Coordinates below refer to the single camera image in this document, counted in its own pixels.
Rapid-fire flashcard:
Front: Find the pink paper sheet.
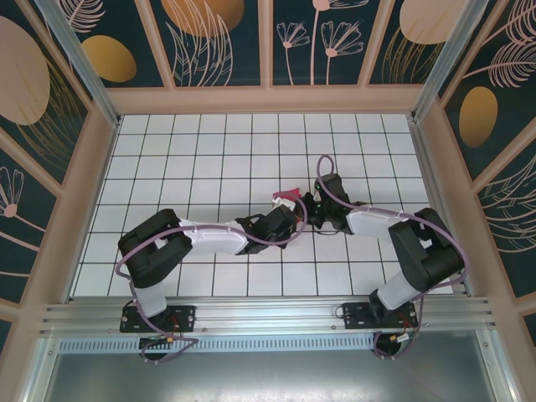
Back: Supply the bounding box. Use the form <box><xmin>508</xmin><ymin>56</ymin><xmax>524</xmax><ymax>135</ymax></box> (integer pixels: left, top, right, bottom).
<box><xmin>271</xmin><ymin>188</ymin><xmax>303</xmax><ymax>206</ymax></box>

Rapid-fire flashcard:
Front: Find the grey sheet metal panel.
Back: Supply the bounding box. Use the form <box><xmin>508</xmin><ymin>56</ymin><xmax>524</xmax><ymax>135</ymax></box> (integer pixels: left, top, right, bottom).
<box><xmin>39</xmin><ymin>350</ymin><xmax>499</xmax><ymax>402</ymax></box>

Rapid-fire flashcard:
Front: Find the long aluminium mounting rail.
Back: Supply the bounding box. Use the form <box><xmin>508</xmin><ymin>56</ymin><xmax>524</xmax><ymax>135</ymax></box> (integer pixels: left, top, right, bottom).
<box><xmin>39</xmin><ymin>295</ymin><xmax>498</xmax><ymax>336</ymax></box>

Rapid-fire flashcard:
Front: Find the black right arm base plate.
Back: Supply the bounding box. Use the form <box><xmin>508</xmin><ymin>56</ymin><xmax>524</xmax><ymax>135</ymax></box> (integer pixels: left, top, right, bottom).
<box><xmin>342</xmin><ymin>301</ymin><xmax>419</xmax><ymax>332</ymax></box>

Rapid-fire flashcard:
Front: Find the aluminium table side rail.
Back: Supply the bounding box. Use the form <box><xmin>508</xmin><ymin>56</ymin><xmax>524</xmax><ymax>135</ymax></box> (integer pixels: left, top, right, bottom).
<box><xmin>408</xmin><ymin>116</ymin><xmax>477</xmax><ymax>299</ymax></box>

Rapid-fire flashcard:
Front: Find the slotted grey cable duct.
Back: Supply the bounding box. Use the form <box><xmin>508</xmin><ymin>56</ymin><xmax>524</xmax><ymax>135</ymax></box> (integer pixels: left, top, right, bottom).
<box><xmin>58</xmin><ymin>337</ymin><xmax>380</xmax><ymax>354</ymax></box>

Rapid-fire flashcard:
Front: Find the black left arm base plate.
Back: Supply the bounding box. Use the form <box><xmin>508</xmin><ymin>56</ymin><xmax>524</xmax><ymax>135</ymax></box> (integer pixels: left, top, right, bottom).
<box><xmin>120</xmin><ymin>304</ymin><xmax>198</xmax><ymax>334</ymax></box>

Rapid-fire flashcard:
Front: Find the aluminium frame post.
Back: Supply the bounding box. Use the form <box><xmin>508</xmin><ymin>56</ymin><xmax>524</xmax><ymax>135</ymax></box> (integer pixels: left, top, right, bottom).
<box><xmin>411</xmin><ymin>0</ymin><xmax>478</xmax><ymax>123</ymax></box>
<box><xmin>33</xmin><ymin>0</ymin><xmax>123</xmax><ymax>129</ymax></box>

